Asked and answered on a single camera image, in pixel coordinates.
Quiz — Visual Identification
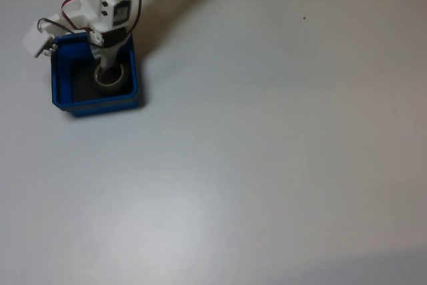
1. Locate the black tape roll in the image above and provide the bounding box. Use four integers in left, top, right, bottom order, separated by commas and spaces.
93, 63, 129, 97

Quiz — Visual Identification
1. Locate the blue square box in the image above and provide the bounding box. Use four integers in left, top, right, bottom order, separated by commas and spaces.
50, 32, 139, 118

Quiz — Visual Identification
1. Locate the black camera cable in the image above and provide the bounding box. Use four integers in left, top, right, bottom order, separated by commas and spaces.
37, 0, 146, 39

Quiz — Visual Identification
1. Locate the white camera box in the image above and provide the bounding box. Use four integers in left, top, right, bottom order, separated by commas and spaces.
21, 23, 58, 59

